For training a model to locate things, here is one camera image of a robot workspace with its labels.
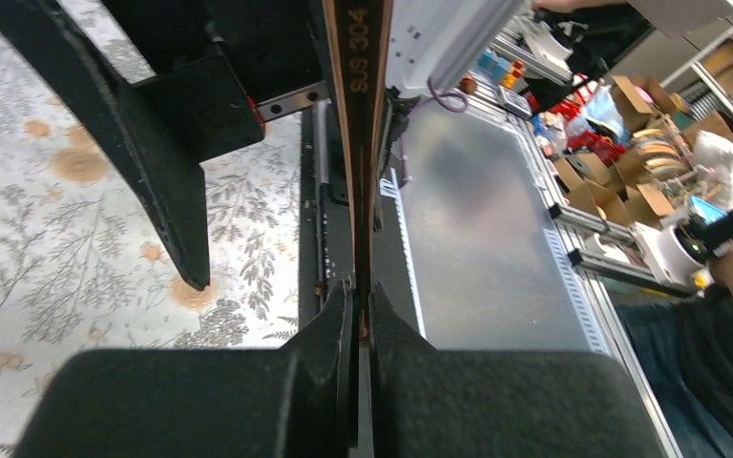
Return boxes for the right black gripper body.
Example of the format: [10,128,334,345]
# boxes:
[104,0,328,162]

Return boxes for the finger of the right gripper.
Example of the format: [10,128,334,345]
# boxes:
[0,0,210,291]

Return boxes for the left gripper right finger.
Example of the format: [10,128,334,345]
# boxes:
[367,282,436,457]

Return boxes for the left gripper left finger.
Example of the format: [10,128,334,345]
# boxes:
[281,281,357,457]

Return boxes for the copper spoon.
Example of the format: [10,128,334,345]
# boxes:
[323,0,393,344]

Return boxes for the floral patterned table mat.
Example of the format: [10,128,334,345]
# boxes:
[0,36,301,457]

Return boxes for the cluttered background shelves boxes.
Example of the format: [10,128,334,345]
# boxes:
[534,1,733,227]

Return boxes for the white slotted cable duct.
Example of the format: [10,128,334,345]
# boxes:
[380,167,428,339]

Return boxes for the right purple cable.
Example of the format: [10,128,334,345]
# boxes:
[426,75,471,115]

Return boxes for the aluminium rail right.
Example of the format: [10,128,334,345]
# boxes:
[471,66,681,457]

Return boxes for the white teleoperation handle device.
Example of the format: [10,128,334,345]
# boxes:
[629,197,733,292]

